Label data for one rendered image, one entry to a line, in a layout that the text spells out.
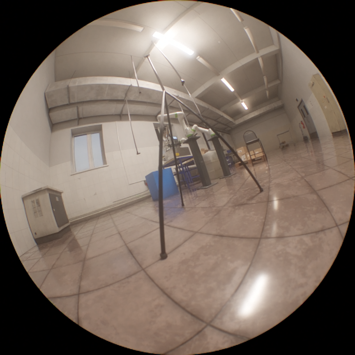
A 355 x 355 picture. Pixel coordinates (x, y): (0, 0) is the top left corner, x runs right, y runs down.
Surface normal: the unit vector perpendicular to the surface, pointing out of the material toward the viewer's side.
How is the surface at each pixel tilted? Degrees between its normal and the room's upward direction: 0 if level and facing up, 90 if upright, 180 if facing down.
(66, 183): 90
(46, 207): 90
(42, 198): 91
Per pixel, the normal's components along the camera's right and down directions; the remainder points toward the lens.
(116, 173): 0.61, -0.22
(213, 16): 0.32, 0.95
